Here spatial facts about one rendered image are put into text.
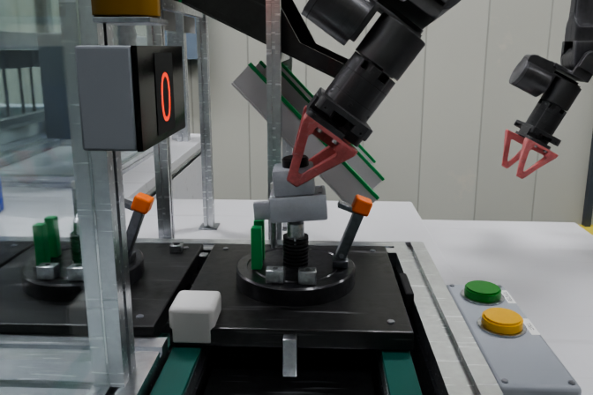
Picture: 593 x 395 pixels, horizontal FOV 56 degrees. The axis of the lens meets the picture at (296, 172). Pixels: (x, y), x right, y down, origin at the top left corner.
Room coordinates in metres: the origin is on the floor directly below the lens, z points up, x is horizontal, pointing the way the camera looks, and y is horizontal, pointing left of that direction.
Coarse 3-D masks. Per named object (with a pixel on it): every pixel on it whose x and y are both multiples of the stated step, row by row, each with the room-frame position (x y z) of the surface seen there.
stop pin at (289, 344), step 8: (288, 336) 0.49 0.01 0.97; (296, 336) 0.49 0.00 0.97; (288, 344) 0.48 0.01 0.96; (296, 344) 0.48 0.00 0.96; (288, 352) 0.48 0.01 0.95; (296, 352) 0.48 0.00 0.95; (288, 360) 0.48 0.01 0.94; (296, 360) 0.48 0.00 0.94; (288, 368) 0.48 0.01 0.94; (296, 368) 0.48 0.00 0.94
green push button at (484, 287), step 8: (472, 280) 0.61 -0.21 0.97; (480, 280) 0.61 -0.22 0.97; (464, 288) 0.59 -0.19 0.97; (472, 288) 0.59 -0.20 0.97; (480, 288) 0.59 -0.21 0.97; (488, 288) 0.59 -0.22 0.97; (496, 288) 0.59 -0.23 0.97; (472, 296) 0.58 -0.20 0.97; (480, 296) 0.57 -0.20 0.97; (488, 296) 0.57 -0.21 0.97; (496, 296) 0.57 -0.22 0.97
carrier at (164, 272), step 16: (128, 256) 0.62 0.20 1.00; (144, 256) 0.69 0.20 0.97; (160, 256) 0.69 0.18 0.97; (176, 256) 0.69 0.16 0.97; (192, 256) 0.69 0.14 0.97; (144, 272) 0.64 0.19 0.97; (160, 272) 0.64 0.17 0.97; (176, 272) 0.63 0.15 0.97; (192, 272) 0.67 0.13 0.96; (144, 288) 0.59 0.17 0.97; (160, 288) 0.59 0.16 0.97; (176, 288) 0.59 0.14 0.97; (144, 304) 0.55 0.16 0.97; (160, 304) 0.55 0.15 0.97; (144, 320) 0.51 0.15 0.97; (160, 320) 0.52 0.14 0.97; (144, 336) 0.50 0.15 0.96
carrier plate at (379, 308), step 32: (224, 256) 0.69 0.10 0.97; (352, 256) 0.69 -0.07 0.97; (384, 256) 0.69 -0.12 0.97; (192, 288) 0.59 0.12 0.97; (224, 288) 0.59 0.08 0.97; (384, 288) 0.59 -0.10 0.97; (224, 320) 0.51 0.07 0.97; (256, 320) 0.51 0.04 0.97; (288, 320) 0.51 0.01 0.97; (320, 320) 0.51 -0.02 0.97; (352, 320) 0.51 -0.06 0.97; (384, 320) 0.51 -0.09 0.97
